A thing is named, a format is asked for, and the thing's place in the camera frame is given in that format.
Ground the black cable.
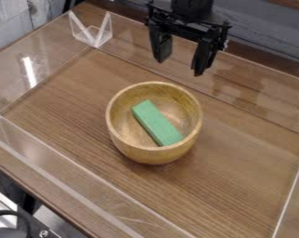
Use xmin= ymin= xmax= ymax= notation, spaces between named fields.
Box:
xmin=0 ymin=209 xmax=33 ymax=238

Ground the clear acrylic tray wall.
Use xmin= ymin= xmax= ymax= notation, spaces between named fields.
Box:
xmin=0 ymin=4 xmax=299 ymax=238

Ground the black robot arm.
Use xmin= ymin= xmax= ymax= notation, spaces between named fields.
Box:
xmin=145 ymin=0 xmax=232 ymax=76

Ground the black metal mount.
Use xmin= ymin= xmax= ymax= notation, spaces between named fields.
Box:
xmin=16 ymin=204 xmax=80 ymax=238

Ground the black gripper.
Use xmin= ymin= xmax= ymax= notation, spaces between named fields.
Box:
xmin=147 ymin=0 xmax=232 ymax=76

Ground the brown wooden bowl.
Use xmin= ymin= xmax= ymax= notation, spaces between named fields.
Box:
xmin=105 ymin=81 xmax=203 ymax=165

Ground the green rectangular block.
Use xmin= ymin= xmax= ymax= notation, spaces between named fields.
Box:
xmin=132 ymin=99 xmax=184 ymax=147

